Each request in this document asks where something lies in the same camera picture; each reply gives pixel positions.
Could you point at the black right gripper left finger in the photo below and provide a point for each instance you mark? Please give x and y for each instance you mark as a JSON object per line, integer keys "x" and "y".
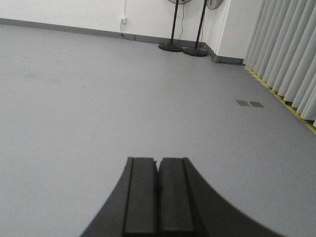
{"x": 130, "y": 210}

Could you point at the black pedestal fan right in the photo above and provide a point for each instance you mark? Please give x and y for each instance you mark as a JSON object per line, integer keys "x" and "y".
{"x": 197, "y": 51}

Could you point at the grey vertical blinds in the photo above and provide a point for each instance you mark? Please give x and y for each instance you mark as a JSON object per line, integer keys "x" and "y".
{"x": 282, "y": 54}

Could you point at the black pedestal fan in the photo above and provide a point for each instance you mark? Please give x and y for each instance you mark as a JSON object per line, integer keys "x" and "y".
{"x": 171, "y": 45}
{"x": 197, "y": 51}

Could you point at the grey floor socket cover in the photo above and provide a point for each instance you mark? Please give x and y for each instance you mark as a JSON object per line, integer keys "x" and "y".
{"x": 243, "y": 103}

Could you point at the black pedestal fan left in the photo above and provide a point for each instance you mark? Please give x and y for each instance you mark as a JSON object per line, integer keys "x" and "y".
{"x": 171, "y": 45}

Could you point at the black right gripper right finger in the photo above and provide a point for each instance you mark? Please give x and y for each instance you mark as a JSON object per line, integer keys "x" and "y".
{"x": 190, "y": 207}

